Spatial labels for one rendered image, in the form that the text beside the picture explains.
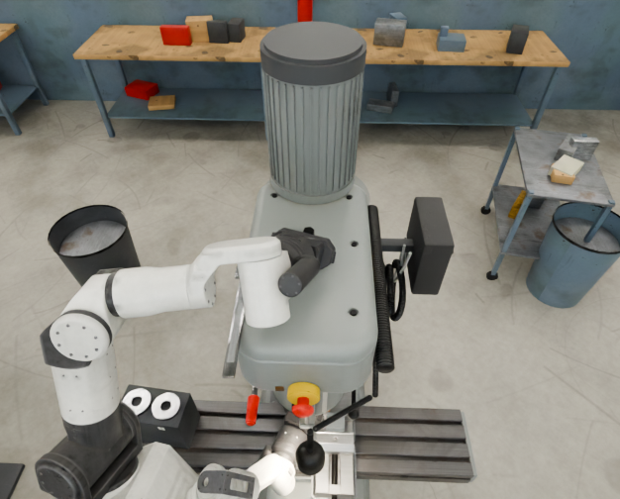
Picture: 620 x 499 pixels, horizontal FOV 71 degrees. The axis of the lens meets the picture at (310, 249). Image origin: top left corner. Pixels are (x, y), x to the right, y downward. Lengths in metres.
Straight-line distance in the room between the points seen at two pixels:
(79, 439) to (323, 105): 0.71
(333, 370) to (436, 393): 2.14
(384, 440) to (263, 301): 1.18
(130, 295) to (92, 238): 2.56
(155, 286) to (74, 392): 0.23
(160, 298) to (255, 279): 0.13
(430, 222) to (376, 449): 0.84
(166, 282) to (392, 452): 1.21
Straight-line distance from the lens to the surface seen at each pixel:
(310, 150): 0.89
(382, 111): 4.81
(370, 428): 1.70
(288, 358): 0.75
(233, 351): 0.74
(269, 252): 0.59
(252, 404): 0.90
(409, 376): 2.91
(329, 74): 0.82
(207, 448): 1.71
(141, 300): 0.65
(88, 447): 0.87
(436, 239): 1.18
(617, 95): 6.26
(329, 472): 1.60
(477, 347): 3.15
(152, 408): 1.58
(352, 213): 0.96
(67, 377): 0.77
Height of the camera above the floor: 2.52
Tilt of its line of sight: 46 degrees down
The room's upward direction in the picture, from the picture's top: straight up
